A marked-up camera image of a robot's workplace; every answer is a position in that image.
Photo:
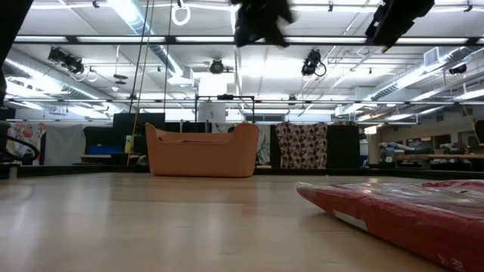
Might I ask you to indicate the white red-patterned cloth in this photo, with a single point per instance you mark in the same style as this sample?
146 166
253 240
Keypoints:
302 145

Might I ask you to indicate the black aluminium table frame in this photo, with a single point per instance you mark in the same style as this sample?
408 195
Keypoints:
359 172

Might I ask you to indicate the black ceiling device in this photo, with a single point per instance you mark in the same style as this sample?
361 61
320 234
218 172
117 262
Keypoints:
457 69

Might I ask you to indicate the black overhead crossbar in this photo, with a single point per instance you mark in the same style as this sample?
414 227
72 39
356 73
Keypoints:
170 39

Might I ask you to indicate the wooden background table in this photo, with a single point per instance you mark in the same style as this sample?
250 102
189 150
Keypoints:
435 156

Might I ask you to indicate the blue box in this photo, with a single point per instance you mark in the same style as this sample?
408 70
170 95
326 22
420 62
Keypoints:
105 150

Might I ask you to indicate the orange plastic basket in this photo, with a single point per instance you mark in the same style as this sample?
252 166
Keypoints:
200 160

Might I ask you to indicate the black panel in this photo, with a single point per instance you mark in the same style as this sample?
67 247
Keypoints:
343 147

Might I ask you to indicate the black ceiling spotlight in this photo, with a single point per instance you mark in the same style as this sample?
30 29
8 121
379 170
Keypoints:
216 67

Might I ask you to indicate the silver ventilation duct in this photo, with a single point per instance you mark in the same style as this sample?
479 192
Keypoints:
132 19

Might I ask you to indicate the colourful printed cloth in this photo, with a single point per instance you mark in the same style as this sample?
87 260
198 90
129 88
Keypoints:
26 134

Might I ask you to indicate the black ceiling light cluster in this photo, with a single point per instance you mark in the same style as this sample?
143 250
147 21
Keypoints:
68 60

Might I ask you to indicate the black monitor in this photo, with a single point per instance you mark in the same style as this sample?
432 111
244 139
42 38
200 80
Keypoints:
121 126

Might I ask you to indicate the black ceiling camera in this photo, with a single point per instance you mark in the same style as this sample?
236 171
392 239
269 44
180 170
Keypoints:
311 62

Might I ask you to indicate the red popcorn bag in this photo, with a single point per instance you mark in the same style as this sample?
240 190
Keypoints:
461 184
397 223

